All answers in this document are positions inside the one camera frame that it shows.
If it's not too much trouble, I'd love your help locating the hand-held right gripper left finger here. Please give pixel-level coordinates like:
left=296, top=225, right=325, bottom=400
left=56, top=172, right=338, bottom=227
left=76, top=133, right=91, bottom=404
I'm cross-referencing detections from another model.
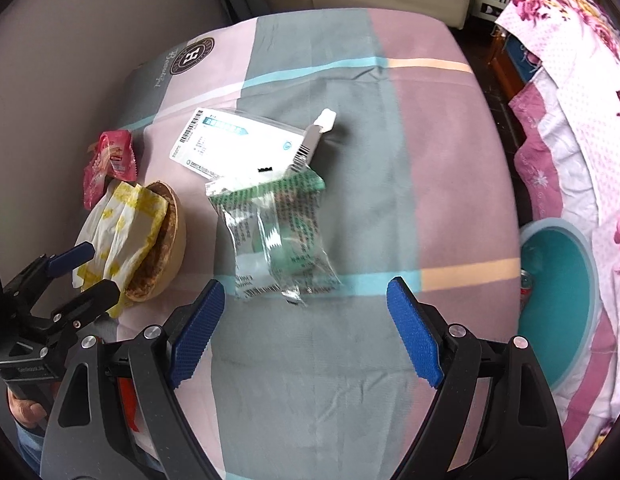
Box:
left=41, top=279, right=225, bottom=480

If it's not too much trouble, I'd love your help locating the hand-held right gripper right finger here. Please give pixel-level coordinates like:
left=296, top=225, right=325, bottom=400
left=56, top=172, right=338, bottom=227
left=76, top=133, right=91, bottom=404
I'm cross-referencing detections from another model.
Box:
left=386, top=276, right=565, bottom=480

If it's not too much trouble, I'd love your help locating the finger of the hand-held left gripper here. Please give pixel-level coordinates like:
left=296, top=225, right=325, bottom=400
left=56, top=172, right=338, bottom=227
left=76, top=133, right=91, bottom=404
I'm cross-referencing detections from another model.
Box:
left=32, top=279, right=120, bottom=346
left=2, top=241, right=96, bottom=313

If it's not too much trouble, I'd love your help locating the yellow white paper wrapper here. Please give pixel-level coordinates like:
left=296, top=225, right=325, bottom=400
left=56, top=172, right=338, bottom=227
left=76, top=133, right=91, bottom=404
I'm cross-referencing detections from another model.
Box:
left=72, top=181, right=168, bottom=318

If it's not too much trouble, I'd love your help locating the brown paper bowl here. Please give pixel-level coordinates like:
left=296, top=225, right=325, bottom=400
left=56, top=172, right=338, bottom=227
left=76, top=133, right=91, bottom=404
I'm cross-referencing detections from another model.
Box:
left=122, top=180, right=187, bottom=303

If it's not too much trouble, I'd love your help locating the green snack packet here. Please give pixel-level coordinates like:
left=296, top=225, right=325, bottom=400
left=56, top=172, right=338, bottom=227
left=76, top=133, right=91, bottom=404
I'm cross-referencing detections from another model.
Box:
left=205, top=170, right=341, bottom=308

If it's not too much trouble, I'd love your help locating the teal trash bin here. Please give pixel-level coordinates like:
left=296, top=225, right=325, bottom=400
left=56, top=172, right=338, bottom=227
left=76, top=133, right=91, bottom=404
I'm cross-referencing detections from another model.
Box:
left=517, top=217, right=603, bottom=391

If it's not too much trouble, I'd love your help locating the person's left forearm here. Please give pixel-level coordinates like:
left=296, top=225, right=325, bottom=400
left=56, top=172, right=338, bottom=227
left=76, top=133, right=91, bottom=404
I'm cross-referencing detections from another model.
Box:
left=14, top=425, right=48, bottom=478

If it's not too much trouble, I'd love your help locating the person's left hand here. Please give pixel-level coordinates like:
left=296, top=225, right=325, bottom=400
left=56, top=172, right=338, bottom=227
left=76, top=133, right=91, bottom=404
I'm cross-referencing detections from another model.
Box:
left=7, top=385, right=53, bottom=432

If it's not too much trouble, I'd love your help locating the red plastic wrapper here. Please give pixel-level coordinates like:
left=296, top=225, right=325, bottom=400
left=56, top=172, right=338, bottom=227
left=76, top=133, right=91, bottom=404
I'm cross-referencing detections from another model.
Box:
left=117, top=377, right=141, bottom=433

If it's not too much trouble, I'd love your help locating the red snack packet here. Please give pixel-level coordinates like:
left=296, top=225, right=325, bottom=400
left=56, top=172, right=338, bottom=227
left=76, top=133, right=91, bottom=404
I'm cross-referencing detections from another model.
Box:
left=83, top=130, right=137, bottom=211

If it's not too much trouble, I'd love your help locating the plaid tablecloth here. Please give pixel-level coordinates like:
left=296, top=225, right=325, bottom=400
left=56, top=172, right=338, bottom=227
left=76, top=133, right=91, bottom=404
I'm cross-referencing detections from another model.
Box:
left=112, top=7, right=523, bottom=480

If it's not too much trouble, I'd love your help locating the clear bag with white label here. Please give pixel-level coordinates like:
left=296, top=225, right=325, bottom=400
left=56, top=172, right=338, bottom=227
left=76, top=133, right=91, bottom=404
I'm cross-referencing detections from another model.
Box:
left=170, top=107, right=311, bottom=183

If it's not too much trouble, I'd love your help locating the white ointment tube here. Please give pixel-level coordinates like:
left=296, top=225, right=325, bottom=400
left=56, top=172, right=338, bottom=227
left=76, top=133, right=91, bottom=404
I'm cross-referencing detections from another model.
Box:
left=287, top=108, right=337, bottom=171

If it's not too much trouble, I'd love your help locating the pink floral blanket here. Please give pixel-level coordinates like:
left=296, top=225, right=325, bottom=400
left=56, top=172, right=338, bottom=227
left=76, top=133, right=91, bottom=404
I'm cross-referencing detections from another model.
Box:
left=494, top=0, right=620, bottom=466

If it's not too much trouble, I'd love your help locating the wooden bed frame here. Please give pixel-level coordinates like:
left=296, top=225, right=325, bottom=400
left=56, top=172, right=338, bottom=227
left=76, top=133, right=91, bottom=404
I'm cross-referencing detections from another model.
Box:
left=490, top=25, right=533, bottom=101

